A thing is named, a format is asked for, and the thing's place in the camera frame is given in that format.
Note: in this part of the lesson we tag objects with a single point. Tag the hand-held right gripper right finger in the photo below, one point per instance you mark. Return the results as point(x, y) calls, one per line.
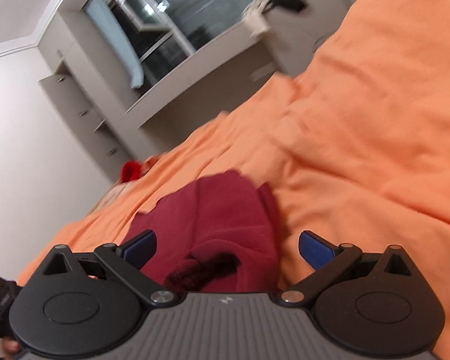
point(317, 249)

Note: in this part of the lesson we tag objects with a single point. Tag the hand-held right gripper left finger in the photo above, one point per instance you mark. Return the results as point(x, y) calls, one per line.
point(140, 249)

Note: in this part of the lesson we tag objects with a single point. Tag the dark red long-sleeve shirt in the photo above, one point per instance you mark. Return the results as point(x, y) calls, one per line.
point(225, 225)

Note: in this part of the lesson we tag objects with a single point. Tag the pale patterned pillow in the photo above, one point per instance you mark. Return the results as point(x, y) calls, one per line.
point(108, 197)

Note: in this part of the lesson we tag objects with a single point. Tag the bright red plush cloth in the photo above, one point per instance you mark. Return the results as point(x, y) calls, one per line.
point(131, 170)

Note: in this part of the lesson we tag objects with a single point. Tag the small orange cloth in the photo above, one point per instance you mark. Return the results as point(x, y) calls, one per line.
point(152, 161)

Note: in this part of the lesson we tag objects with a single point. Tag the orange blanket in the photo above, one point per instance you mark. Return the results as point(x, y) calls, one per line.
point(360, 120)

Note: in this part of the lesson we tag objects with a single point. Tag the grey open wardrobe door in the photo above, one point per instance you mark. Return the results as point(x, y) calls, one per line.
point(78, 112)

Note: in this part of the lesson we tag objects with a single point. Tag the grey window ledge cabinet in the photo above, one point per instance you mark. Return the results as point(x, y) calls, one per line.
point(198, 78)

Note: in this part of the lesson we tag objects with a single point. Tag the light blue curtain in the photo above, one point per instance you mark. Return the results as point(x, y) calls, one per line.
point(120, 45)

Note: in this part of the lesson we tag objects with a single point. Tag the white garment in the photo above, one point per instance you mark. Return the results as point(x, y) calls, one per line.
point(257, 11)

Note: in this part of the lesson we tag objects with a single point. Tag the white wall socket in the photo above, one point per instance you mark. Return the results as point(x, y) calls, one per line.
point(263, 72)

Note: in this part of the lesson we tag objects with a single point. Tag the window with grey frame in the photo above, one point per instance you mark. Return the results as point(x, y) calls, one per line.
point(180, 18)

